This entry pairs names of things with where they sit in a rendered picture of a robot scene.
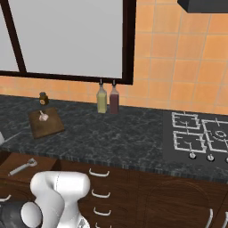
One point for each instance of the open brown wooden drawer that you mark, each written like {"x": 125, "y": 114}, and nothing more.
{"x": 26, "y": 161}

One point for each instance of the white garlic bulb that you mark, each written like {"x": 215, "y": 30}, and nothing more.
{"x": 43, "y": 117}

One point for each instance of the small amber jar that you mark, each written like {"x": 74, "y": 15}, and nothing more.
{"x": 44, "y": 99}

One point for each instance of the dark red bottle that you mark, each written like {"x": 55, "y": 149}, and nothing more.
{"x": 114, "y": 102}

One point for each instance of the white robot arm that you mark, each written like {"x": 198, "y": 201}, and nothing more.
{"x": 59, "y": 190}

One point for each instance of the dark grey range hood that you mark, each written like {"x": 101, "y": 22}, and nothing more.
{"x": 205, "y": 6}

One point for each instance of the black gas hob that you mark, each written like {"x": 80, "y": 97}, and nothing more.
{"x": 178, "y": 151}

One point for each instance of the silver hob knob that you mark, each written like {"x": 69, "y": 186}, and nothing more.
{"x": 192, "y": 154}
{"x": 226, "y": 160}
{"x": 210, "y": 157}

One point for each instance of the dark framed window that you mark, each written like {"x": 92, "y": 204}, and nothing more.
{"x": 68, "y": 38}

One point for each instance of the yellow oil bottle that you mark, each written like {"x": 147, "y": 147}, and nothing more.
{"x": 101, "y": 101}

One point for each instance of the brown cupboard door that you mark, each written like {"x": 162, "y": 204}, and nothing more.
{"x": 178, "y": 205}

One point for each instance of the brown wooden cutting board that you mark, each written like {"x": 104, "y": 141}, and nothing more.
{"x": 47, "y": 126}

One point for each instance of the silver peeler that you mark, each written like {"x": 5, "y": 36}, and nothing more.
{"x": 22, "y": 167}

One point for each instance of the brown drawer front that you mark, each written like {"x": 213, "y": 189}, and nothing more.
{"x": 124, "y": 197}
{"x": 124, "y": 175}
{"x": 124, "y": 215}

